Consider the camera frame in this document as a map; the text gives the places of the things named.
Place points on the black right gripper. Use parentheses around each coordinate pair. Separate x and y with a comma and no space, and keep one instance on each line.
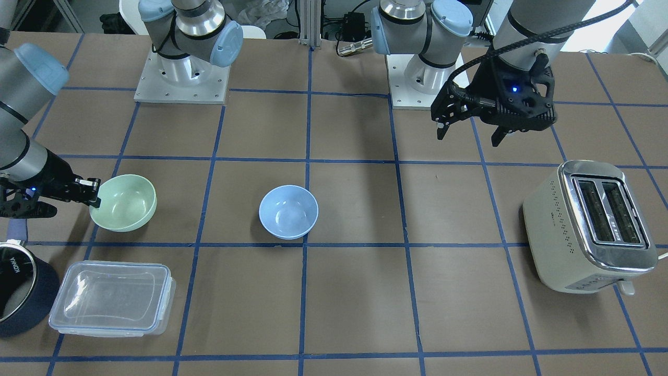
(54,179)

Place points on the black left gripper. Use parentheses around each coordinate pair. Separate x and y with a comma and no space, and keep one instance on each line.
(486,83)

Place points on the green bowl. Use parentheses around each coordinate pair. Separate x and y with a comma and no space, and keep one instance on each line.
(127,202)

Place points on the blue bowl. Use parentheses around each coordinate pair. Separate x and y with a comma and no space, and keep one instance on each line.
(288,212)

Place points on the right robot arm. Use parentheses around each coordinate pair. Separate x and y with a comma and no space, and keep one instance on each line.
(32,77)

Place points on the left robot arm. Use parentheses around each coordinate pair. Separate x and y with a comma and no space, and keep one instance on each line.
(437,31)

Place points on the clear plastic container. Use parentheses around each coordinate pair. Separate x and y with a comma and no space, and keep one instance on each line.
(113,299)

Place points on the dark blue saucepan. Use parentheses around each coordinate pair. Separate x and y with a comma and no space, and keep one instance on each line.
(29,285)

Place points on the cream toaster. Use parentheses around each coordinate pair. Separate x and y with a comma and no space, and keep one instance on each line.
(586,231)

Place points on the aluminium frame post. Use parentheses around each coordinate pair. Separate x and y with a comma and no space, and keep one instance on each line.
(310,22)

